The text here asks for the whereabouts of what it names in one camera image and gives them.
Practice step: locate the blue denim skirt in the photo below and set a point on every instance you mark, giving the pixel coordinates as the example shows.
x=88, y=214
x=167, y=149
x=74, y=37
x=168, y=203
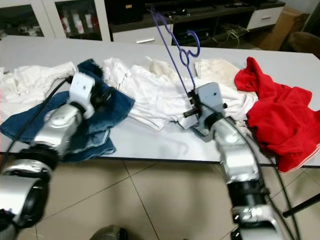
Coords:
x=122, y=107

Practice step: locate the purple plastic hanger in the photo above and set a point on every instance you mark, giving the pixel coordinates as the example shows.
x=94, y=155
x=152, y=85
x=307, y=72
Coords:
x=190, y=80

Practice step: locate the red white-trimmed jersey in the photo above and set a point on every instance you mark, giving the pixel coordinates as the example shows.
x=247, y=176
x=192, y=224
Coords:
x=280, y=115

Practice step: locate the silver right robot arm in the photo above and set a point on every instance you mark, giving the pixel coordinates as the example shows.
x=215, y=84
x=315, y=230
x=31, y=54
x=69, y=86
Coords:
x=235, y=160

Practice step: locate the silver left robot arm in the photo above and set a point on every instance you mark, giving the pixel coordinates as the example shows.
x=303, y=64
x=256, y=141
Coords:
x=60, y=127

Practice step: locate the white table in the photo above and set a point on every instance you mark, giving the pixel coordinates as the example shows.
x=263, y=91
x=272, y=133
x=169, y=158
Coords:
x=160, y=142

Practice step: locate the wide white drawer front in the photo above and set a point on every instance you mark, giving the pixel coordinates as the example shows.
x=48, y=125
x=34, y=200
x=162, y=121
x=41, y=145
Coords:
x=142, y=34

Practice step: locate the white crumpled garment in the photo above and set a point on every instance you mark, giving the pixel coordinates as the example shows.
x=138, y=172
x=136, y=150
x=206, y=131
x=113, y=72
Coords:
x=30, y=85

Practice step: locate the black speaker box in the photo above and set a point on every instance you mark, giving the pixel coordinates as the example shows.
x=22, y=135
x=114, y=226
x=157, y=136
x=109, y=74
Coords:
x=124, y=11

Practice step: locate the white glass door cabinet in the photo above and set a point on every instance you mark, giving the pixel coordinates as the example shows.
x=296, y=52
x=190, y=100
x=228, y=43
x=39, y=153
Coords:
x=54, y=20

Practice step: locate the dark tv console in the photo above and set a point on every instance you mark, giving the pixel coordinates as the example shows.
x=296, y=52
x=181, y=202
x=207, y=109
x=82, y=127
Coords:
x=230, y=10

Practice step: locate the small white drawer front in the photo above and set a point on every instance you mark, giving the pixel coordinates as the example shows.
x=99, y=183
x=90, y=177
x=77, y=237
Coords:
x=265, y=17

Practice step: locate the brown cardboard box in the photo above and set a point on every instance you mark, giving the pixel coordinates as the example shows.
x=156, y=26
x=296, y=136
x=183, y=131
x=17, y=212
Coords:
x=287, y=27

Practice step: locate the brown round armchair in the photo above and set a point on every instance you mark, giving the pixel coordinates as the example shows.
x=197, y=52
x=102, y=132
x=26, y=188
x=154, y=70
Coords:
x=307, y=44

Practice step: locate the grey robot leg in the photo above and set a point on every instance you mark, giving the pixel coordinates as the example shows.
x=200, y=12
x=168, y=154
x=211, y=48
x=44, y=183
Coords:
x=110, y=234

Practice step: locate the black table leg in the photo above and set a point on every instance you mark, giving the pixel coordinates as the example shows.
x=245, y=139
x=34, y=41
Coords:
x=302, y=210

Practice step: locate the grey robot torso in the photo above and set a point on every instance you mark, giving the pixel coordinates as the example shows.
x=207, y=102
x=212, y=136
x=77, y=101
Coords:
x=6, y=234

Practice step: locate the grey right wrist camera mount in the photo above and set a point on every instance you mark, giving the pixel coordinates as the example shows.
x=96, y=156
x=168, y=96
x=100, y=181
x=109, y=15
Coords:
x=210, y=100

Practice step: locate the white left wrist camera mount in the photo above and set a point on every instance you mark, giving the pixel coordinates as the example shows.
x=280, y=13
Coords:
x=81, y=90

